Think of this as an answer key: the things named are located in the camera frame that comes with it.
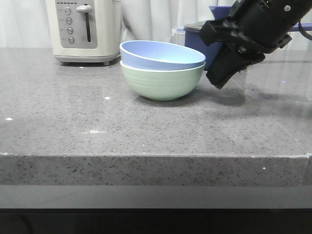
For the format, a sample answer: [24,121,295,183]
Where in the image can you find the cream toaster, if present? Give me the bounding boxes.
[46,0,122,64]

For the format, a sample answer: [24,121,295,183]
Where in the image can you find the white curtain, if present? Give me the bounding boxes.
[0,0,312,51]

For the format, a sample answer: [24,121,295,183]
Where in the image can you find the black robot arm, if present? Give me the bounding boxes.
[199,0,312,89]

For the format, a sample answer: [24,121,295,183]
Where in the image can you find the dark blue pot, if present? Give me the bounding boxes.
[183,20,247,71]

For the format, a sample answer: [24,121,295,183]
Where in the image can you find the blue bowl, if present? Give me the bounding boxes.
[119,40,206,71]

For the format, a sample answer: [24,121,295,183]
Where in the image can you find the pot lid blue knob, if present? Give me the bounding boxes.
[183,5,236,32]

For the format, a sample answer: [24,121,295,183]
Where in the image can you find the green bowl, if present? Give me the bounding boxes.
[120,61,205,101]

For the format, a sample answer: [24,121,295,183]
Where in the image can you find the clear plastic container blue lid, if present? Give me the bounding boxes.
[171,26,185,46]

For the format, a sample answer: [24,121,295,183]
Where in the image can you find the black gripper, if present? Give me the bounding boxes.
[198,0,293,90]

